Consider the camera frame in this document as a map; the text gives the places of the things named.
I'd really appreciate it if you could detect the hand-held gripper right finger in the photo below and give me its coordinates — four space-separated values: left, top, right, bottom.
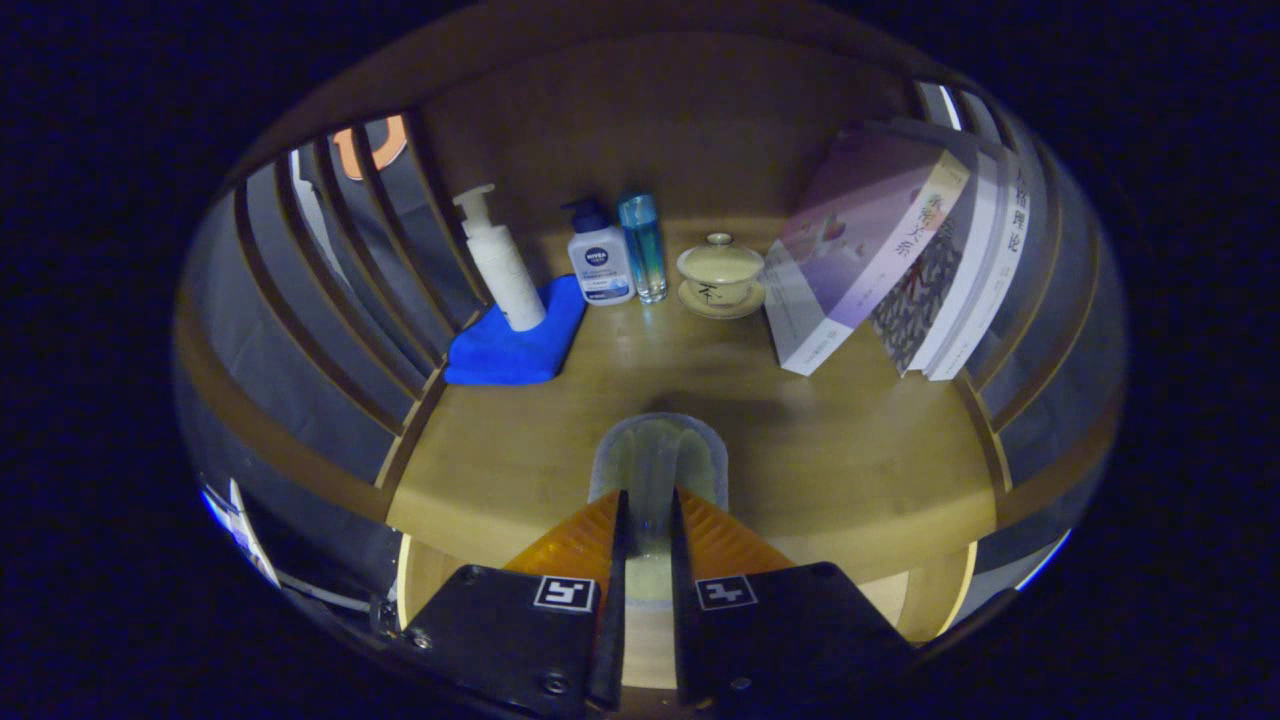
668 487 916 706

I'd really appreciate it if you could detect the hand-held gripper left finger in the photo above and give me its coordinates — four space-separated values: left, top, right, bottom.
385 488 631 716

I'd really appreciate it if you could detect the pale green brush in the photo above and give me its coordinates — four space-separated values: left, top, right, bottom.
588 412 731 606

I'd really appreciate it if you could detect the wooden countertop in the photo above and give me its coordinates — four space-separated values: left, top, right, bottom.
385 215 1001 591

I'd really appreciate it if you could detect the wooden cabinet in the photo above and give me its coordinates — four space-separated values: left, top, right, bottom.
170 5 1126 691

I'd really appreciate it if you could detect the blue folded cloth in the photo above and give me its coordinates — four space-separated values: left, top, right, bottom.
443 274 588 387

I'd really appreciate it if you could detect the white pump bottle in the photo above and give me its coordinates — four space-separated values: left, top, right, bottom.
452 183 547 333

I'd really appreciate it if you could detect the dark patterned cover book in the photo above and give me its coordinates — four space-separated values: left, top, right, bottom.
868 150 1001 377

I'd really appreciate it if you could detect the cream lidded tea cup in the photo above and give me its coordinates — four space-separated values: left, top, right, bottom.
676 232 767 321

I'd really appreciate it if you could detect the white lotion bottle blue cap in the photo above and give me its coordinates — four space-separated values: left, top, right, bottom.
562 197 637 307

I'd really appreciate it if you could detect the purple cover book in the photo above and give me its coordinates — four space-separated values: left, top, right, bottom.
763 125 973 378

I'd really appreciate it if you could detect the teal glass bottle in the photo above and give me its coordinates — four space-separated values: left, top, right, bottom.
617 193 669 305

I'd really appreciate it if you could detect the white spine book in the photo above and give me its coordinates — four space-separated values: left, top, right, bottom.
925 150 1033 383

